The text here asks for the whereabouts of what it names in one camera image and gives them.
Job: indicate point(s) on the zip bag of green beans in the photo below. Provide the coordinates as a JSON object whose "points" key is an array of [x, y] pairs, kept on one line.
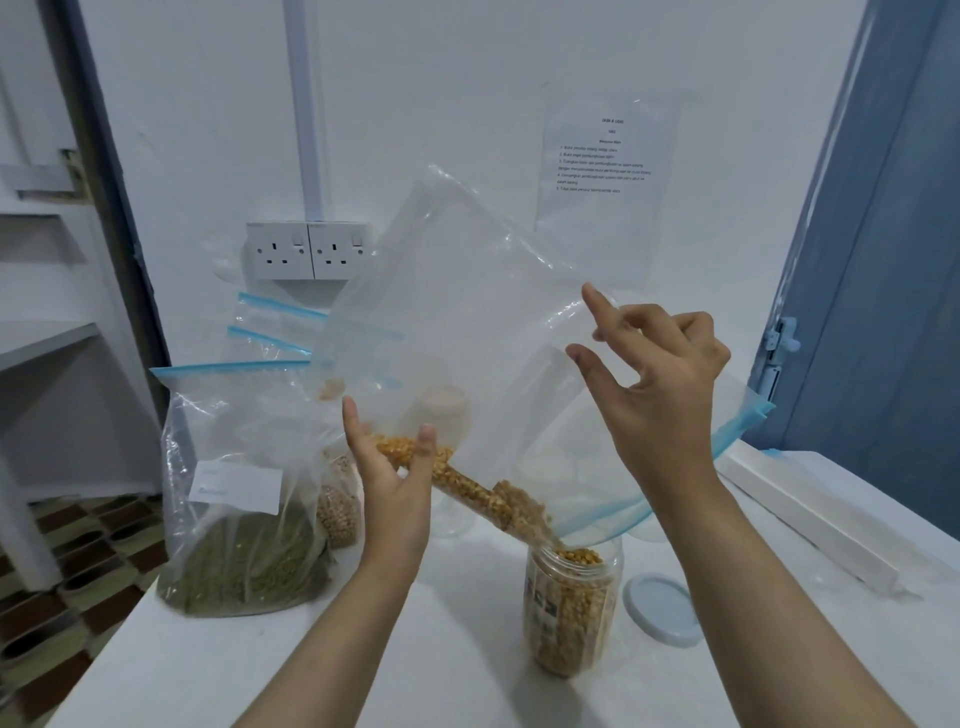
{"points": [[240, 540]]}

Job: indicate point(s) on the person's left thumb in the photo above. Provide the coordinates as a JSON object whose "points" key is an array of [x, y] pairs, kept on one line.
{"points": [[426, 454]]}

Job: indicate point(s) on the clear zip bag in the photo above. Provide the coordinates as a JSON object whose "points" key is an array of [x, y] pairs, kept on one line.
{"points": [[465, 315], [281, 306]]}

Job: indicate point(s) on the blue door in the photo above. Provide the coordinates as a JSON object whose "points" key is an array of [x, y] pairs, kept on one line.
{"points": [[877, 225]]}

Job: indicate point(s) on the white paper label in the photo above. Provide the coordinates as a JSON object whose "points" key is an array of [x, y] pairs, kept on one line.
{"points": [[236, 487]]}

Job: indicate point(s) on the white double wall socket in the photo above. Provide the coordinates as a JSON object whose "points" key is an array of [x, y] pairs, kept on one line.
{"points": [[309, 250]]}

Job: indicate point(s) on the printed paper sheet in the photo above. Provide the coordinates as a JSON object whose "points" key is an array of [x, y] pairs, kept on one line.
{"points": [[607, 187]]}

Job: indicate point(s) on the zip bag of beige beans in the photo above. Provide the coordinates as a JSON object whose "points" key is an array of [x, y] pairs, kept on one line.
{"points": [[339, 510]]}

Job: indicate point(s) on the clear plastic jar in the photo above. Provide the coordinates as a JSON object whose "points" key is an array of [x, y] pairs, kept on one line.
{"points": [[571, 607]]}

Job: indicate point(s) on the person's right hand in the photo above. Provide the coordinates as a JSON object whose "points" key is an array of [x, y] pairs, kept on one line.
{"points": [[660, 420]]}

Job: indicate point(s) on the person's right thumb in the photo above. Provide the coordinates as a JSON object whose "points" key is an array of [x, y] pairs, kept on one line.
{"points": [[592, 367]]}

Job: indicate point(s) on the white jar lid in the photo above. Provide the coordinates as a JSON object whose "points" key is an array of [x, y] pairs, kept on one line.
{"points": [[664, 609]]}

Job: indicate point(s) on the yellow split peas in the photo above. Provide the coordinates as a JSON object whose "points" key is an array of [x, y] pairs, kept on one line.
{"points": [[480, 491]]}

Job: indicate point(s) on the person's right forearm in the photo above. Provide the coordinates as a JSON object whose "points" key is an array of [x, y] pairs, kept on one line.
{"points": [[765, 615]]}

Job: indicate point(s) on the white door latch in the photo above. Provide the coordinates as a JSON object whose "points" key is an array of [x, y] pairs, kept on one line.
{"points": [[780, 356]]}

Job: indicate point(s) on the person's left forearm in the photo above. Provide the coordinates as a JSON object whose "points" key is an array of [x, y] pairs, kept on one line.
{"points": [[337, 645]]}

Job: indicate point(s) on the white shelf unit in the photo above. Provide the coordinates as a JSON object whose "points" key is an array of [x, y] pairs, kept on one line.
{"points": [[52, 300]]}

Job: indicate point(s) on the empty clear jar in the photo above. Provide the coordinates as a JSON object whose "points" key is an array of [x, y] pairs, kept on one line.
{"points": [[444, 420]]}

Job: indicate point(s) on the dark door frame post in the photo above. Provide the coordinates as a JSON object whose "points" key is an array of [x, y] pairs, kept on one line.
{"points": [[120, 225]]}

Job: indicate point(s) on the person's left hand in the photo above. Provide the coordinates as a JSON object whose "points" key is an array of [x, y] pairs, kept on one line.
{"points": [[394, 517]]}

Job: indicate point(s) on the empty clear zip bag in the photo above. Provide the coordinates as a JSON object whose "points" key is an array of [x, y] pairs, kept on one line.
{"points": [[281, 306]]}

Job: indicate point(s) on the long white box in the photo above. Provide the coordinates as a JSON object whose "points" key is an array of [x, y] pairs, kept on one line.
{"points": [[810, 514]]}

